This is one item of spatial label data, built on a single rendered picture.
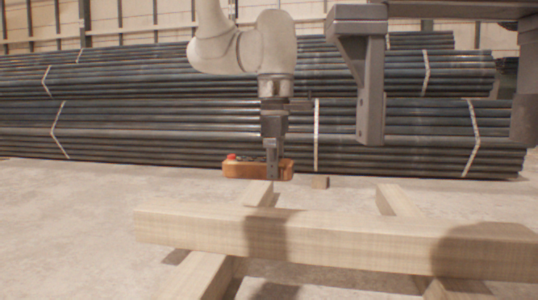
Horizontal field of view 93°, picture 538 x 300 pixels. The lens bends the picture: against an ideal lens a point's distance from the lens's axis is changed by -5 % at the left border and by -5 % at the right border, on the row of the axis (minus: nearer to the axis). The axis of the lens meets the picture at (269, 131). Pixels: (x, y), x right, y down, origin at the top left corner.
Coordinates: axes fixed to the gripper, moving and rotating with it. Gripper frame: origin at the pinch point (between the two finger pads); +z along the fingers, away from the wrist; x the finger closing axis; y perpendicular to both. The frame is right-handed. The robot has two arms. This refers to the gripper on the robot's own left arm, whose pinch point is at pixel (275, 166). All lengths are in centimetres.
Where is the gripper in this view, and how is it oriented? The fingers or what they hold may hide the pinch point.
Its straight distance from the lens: 69.3
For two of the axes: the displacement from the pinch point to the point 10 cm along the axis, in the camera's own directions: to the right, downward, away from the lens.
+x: -2.0, 1.2, -9.7
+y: -9.8, -0.2, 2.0
